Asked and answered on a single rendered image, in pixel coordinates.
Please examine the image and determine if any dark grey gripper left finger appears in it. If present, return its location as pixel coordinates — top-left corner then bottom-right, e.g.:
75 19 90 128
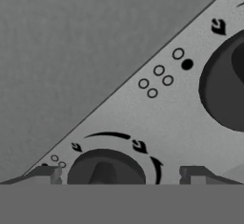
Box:
0 165 63 186

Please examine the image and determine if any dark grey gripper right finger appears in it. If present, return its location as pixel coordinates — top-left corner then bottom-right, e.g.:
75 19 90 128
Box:
178 166 244 186

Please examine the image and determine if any grey stove control panel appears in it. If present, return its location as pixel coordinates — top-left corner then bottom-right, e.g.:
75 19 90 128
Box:
22 0 244 186

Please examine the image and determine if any black stove knob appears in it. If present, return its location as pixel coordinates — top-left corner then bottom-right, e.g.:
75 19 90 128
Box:
67 148 147 186
198 30 244 132

